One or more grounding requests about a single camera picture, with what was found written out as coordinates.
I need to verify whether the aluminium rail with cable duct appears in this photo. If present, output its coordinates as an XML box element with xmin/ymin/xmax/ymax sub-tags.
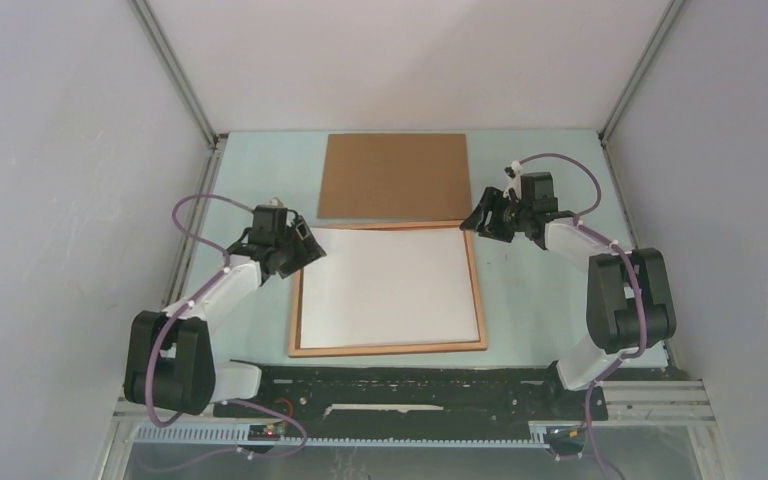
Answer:
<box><xmin>96</xmin><ymin>366</ymin><xmax>735</xmax><ymax>479</ymax></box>

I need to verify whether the right aluminium corner post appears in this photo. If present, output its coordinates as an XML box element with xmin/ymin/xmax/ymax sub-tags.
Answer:
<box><xmin>599</xmin><ymin>0</ymin><xmax>688</xmax><ymax>147</ymax></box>

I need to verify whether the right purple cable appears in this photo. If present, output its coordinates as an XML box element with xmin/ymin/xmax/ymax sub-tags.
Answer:
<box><xmin>506</xmin><ymin>152</ymin><xmax>650</xmax><ymax>480</ymax></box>

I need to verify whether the left aluminium corner post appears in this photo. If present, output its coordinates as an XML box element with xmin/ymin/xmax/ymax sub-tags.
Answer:
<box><xmin>127</xmin><ymin>0</ymin><xmax>219</xmax><ymax>149</ymax></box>

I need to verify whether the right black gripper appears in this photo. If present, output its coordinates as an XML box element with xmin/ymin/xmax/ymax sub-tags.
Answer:
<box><xmin>460</xmin><ymin>186</ymin><xmax>532</xmax><ymax>244</ymax></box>

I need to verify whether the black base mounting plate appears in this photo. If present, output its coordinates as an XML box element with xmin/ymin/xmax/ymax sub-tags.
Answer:
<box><xmin>213</xmin><ymin>361</ymin><xmax>609</xmax><ymax>440</ymax></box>

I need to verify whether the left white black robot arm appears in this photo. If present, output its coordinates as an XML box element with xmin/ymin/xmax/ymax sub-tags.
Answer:
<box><xmin>123</xmin><ymin>205</ymin><xmax>326</xmax><ymax>422</ymax></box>

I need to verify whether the wooden picture frame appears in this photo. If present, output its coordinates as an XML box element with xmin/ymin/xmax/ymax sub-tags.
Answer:
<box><xmin>288</xmin><ymin>221</ymin><xmax>489</xmax><ymax>359</ymax></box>

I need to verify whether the aluminium corner post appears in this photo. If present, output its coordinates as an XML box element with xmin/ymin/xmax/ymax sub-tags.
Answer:
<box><xmin>127</xmin><ymin>0</ymin><xmax>219</xmax><ymax>149</ymax></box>
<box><xmin>599</xmin><ymin>0</ymin><xmax>688</xmax><ymax>147</ymax></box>

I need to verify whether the sunset photo print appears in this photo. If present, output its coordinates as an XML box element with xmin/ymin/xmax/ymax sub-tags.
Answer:
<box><xmin>299</xmin><ymin>227</ymin><xmax>481</xmax><ymax>350</ymax></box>

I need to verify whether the purple cable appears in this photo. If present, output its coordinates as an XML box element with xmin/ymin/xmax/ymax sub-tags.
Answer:
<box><xmin>138</xmin><ymin>193</ymin><xmax>311</xmax><ymax>475</ymax></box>
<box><xmin>506</xmin><ymin>152</ymin><xmax>650</xmax><ymax>480</ymax></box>

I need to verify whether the brown cardboard backing board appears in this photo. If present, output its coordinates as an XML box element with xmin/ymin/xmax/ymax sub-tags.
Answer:
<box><xmin>318</xmin><ymin>133</ymin><xmax>472</xmax><ymax>221</ymax></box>

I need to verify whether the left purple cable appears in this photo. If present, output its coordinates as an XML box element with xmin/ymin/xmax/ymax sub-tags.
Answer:
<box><xmin>138</xmin><ymin>193</ymin><xmax>311</xmax><ymax>475</ymax></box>

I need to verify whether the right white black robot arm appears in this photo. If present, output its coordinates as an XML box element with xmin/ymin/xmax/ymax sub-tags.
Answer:
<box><xmin>460</xmin><ymin>167</ymin><xmax>677</xmax><ymax>418</ymax></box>

